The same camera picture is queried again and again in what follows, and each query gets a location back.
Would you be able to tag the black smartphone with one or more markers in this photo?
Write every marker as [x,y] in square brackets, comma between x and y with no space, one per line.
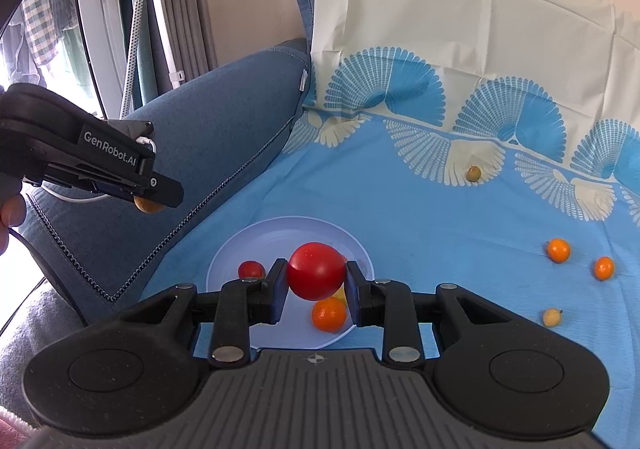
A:
[142,129]

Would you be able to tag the light blue plate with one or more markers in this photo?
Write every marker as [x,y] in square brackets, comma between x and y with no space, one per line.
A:
[300,234]

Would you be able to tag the blue fan-print cloth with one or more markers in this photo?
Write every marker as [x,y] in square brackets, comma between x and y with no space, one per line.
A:
[400,209]

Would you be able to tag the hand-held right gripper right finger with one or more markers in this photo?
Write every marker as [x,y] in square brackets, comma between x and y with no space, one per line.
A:
[356,294]

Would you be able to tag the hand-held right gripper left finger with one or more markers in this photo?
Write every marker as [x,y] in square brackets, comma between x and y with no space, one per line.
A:
[277,289]

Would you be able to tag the white window frame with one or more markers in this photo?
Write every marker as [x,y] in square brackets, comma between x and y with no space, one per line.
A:
[92,29]

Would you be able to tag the teal curtain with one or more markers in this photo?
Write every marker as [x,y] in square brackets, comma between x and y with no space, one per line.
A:
[145,69]

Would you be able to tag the dark green hanging garment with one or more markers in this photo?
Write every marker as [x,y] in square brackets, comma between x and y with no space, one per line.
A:
[75,54]

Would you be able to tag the grey curtain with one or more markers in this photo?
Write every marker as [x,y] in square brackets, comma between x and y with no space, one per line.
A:
[187,4]

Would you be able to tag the yellow-green longan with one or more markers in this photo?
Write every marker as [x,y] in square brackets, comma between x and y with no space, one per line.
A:
[340,295]
[551,317]
[473,173]

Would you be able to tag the small orange mandarin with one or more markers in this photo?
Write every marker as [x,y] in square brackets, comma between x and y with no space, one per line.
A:
[329,315]
[604,268]
[147,207]
[558,250]

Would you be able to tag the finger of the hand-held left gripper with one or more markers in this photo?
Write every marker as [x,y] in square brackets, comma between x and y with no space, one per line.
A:
[165,191]

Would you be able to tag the person's left hand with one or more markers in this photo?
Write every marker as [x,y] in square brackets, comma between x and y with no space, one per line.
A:
[12,211]

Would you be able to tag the pink cloth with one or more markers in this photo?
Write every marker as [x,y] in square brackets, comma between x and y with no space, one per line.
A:
[10,436]

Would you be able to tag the red cherry tomato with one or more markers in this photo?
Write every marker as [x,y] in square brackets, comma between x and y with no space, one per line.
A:
[316,277]
[251,270]

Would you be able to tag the white steamer pole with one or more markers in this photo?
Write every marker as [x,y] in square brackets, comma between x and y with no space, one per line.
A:
[160,4]

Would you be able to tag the grey fleece blanket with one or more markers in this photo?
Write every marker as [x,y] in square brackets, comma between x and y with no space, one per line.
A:
[30,329]

